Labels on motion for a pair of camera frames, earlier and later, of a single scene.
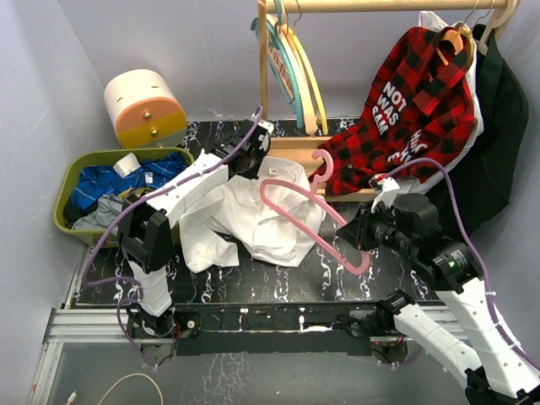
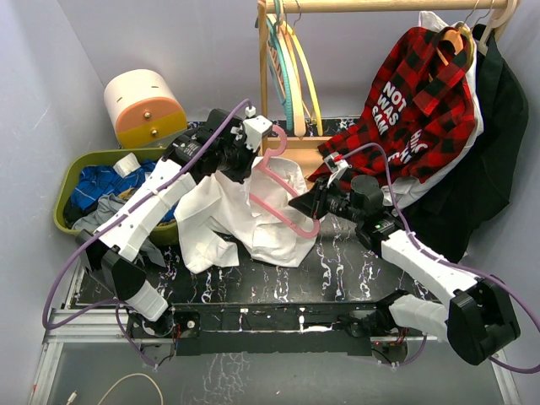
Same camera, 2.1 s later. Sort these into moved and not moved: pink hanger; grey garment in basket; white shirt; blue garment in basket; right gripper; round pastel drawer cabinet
Moved: pink hanger; right gripper
Not moved: grey garment in basket; blue garment in basket; round pastel drawer cabinet; white shirt
